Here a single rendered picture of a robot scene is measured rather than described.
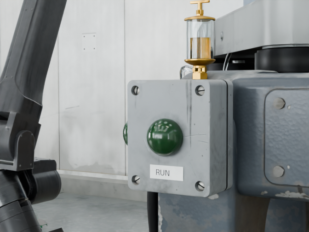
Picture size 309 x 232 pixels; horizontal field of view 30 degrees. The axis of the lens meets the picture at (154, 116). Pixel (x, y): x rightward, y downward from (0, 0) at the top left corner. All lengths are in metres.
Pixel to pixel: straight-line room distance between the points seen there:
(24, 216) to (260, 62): 0.41
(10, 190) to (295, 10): 0.47
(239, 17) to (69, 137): 6.62
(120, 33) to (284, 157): 6.36
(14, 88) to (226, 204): 0.44
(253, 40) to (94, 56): 6.39
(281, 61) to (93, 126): 6.48
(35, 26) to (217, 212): 0.47
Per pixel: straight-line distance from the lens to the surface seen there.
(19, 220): 0.83
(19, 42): 0.87
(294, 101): 0.46
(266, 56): 0.59
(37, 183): 0.88
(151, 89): 0.46
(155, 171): 0.46
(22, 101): 0.83
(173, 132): 0.44
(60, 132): 7.35
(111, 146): 6.89
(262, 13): 0.61
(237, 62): 1.00
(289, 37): 0.59
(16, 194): 0.84
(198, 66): 0.53
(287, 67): 0.58
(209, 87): 0.44
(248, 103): 0.48
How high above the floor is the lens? 1.33
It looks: 3 degrees down
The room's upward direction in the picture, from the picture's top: straight up
